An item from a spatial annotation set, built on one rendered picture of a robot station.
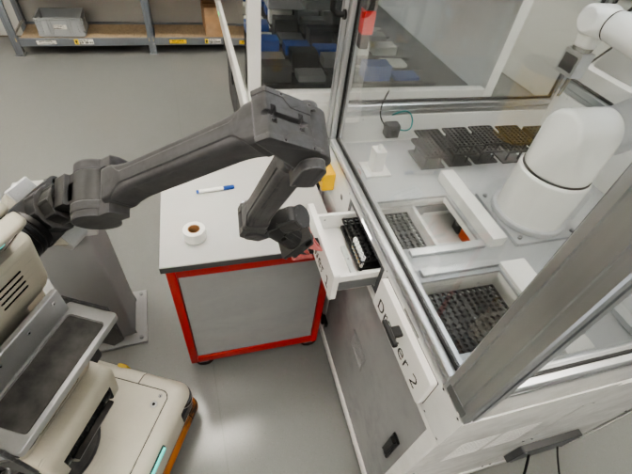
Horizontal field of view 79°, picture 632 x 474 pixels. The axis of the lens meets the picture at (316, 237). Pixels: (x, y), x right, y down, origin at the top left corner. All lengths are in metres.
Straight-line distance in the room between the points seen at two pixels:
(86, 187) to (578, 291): 0.73
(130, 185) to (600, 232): 0.63
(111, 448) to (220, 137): 1.21
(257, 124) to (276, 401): 1.46
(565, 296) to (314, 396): 1.40
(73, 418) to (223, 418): 0.87
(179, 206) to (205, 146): 0.89
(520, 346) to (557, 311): 0.10
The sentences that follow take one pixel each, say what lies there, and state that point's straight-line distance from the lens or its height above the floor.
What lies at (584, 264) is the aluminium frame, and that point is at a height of 1.38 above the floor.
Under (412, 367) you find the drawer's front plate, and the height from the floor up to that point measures 0.88.
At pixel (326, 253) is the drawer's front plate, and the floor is 0.93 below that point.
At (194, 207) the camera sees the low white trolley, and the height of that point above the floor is 0.76.
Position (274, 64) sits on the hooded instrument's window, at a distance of 1.67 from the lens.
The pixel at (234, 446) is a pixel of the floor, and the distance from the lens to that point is 1.76.
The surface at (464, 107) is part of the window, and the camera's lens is 0.74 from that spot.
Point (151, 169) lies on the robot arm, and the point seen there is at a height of 1.34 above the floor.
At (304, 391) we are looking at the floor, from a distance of 1.83.
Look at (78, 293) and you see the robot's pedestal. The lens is 1.77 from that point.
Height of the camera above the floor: 1.70
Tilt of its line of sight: 46 degrees down
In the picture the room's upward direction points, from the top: 8 degrees clockwise
